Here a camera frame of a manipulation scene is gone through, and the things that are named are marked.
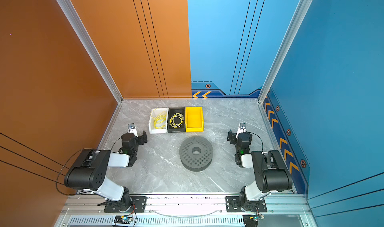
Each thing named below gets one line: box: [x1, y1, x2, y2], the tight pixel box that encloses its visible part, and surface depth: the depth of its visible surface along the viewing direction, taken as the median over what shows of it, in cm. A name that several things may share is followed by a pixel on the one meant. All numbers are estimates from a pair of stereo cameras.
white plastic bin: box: [148, 108, 169, 134], surface depth 104 cm
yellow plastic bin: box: [185, 107, 204, 133], surface depth 107 cm
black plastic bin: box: [167, 107, 186, 133], surface depth 101 cm
